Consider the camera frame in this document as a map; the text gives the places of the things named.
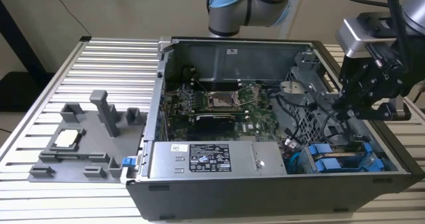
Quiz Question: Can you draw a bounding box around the blue case latch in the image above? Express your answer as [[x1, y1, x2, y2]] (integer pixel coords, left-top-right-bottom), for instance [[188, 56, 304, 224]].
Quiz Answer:
[[121, 156, 137, 169]]

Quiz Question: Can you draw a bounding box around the black disk wire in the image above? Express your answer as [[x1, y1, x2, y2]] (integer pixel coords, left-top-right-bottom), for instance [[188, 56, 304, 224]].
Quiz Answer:
[[281, 126, 300, 150], [275, 94, 349, 145]]

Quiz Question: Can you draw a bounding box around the thin black wall wire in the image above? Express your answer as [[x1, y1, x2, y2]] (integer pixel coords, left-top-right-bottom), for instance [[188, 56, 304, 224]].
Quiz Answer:
[[45, 0, 92, 38]]

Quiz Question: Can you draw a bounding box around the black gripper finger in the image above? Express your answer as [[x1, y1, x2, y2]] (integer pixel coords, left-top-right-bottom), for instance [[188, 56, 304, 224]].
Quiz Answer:
[[333, 84, 370, 111], [337, 102, 400, 121]]

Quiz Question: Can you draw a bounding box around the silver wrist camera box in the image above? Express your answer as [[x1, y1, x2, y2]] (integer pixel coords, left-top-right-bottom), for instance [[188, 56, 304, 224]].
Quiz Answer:
[[336, 18, 400, 59]]

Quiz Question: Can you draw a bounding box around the CPU socket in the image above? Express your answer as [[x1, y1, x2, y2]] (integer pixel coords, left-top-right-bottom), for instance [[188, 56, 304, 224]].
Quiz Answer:
[[203, 89, 245, 110]]

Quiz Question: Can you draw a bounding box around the black open PC case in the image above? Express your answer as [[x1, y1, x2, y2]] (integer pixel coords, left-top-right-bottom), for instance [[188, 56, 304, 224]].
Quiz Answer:
[[125, 36, 425, 221]]

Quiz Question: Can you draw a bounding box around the black graphics card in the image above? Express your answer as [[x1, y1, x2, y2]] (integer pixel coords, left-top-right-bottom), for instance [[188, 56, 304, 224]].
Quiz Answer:
[[188, 112, 248, 142]]

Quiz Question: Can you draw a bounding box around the silver CPU chip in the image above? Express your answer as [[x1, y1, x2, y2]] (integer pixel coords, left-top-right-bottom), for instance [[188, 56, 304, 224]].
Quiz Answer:
[[55, 130, 81, 146]]

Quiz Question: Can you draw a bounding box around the silver power supply unit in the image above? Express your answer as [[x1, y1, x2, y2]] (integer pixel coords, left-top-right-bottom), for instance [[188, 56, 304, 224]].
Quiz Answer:
[[148, 141, 288, 179]]

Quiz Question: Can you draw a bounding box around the grey parts rack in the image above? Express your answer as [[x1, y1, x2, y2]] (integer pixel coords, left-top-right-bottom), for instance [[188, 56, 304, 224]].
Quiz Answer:
[[28, 89, 149, 184]]

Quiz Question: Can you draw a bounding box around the black camera cable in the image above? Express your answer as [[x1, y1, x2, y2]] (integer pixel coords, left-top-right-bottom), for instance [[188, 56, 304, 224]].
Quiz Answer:
[[382, 0, 408, 69]]

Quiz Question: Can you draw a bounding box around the grey metal disk bay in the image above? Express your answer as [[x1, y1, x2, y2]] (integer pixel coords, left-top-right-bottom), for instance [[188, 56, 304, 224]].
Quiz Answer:
[[275, 51, 386, 175]]

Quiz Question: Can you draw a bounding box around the black desk frame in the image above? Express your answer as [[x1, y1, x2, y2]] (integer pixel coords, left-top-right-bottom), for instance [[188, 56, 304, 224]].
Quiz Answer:
[[0, 0, 56, 113]]

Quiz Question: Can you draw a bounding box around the hard disk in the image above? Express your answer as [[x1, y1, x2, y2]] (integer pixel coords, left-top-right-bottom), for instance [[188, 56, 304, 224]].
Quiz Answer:
[[306, 142, 377, 160], [314, 158, 386, 173]]

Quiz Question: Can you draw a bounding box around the green motherboard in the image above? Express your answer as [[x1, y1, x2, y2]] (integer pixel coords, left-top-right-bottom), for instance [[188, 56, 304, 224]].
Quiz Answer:
[[164, 81, 284, 143]]

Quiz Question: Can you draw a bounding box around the blue data cable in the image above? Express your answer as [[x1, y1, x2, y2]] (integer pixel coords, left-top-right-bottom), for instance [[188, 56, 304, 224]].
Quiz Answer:
[[284, 151, 302, 174]]

